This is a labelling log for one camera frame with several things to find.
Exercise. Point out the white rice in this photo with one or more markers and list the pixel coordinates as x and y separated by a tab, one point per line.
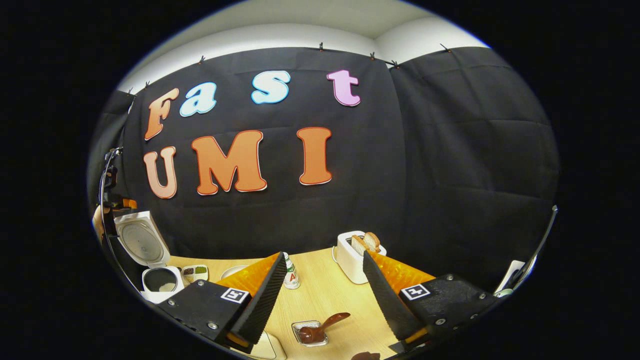
165	286

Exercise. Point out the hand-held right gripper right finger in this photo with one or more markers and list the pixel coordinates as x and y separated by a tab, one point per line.
387	305

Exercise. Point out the dark brown object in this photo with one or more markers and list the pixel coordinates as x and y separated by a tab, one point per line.
365	356

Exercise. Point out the white rice cooker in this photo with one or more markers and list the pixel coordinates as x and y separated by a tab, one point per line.
137	240

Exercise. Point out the white round plate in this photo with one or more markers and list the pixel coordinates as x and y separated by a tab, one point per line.
232	272

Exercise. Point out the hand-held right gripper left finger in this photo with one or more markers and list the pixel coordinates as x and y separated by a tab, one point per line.
262	305

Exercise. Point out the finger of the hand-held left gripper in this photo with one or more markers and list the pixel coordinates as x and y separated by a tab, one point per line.
130	204

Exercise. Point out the white device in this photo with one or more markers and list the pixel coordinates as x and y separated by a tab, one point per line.
510	272

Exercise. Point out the white drink bottle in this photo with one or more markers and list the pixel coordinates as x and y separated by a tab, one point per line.
291	277

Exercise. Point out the white toaster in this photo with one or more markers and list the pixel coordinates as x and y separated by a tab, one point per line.
350	265

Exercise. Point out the small sauce dish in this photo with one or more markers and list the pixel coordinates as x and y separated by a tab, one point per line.
195	272

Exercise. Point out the brown wooden spoon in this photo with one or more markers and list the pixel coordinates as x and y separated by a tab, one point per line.
332	320

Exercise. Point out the metal chopstick holder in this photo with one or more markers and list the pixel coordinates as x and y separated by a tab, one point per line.
296	325

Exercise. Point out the bread slice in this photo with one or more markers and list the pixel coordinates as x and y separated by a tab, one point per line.
359	244
372	241

